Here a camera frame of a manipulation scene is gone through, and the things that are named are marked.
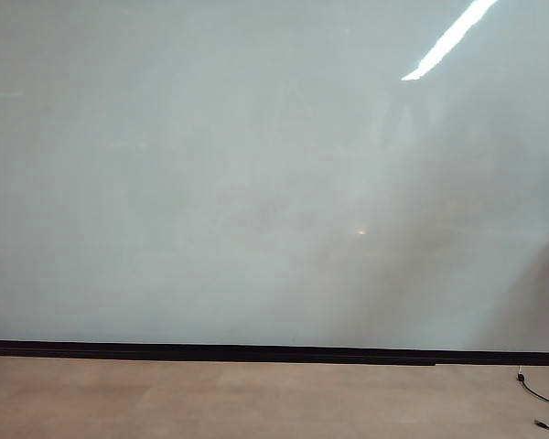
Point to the large glass whiteboard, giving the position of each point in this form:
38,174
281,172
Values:
119,183

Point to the black whiteboard bottom rail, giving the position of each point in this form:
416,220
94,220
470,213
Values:
164,350

